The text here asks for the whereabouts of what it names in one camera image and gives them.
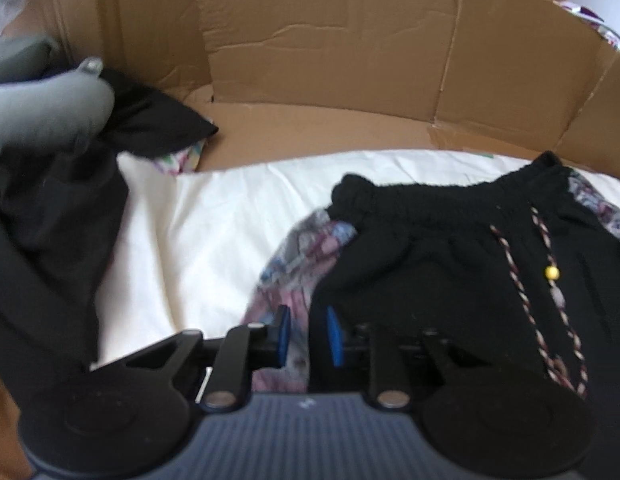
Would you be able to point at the brown garment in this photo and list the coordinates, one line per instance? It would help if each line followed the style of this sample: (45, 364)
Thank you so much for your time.
(0, 425)

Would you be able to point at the white printed blanket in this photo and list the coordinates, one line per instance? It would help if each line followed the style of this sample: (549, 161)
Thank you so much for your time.
(190, 240)

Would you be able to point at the small floral cloth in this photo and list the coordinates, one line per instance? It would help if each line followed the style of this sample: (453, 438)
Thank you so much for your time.
(182, 160)

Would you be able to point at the black shirt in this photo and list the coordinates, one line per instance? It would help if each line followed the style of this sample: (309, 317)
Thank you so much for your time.
(50, 220)

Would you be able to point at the grey garment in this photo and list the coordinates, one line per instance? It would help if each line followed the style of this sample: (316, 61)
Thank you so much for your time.
(50, 105)

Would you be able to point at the flattened cardboard sheet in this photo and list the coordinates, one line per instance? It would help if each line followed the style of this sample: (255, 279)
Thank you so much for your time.
(340, 60)

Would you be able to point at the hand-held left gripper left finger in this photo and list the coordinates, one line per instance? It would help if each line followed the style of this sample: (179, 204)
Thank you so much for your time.
(283, 331)

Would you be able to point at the purple patterned cloth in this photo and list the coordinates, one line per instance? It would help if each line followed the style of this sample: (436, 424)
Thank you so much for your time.
(594, 25)

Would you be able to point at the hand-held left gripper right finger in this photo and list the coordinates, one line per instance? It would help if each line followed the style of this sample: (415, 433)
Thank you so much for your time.
(335, 336)

